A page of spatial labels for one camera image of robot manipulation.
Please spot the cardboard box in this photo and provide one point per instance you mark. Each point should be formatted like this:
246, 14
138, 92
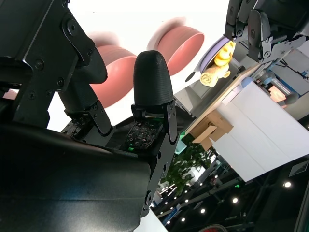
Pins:
210, 130

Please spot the rolled beige cloth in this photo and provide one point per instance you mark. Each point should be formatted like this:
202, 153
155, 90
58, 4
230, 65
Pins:
212, 76

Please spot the black round table grommet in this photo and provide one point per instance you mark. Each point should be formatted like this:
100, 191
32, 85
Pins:
190, 75

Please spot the yellow plush toy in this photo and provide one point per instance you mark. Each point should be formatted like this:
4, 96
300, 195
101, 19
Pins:
223, 54

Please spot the white cabinet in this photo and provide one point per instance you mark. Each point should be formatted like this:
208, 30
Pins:
260, 135

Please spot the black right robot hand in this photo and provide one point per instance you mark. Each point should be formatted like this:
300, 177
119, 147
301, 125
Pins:
48, 169

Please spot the green leafy plant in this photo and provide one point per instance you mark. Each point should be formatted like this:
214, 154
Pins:
183, 166

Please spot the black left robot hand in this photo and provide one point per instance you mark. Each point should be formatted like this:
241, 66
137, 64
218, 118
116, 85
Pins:
260, 24

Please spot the pink plastic bowl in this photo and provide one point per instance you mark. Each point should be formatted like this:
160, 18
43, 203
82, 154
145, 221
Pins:
118, 79
186, 48

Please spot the lavender round dish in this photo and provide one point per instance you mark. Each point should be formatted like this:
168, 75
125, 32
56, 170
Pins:
212, 52

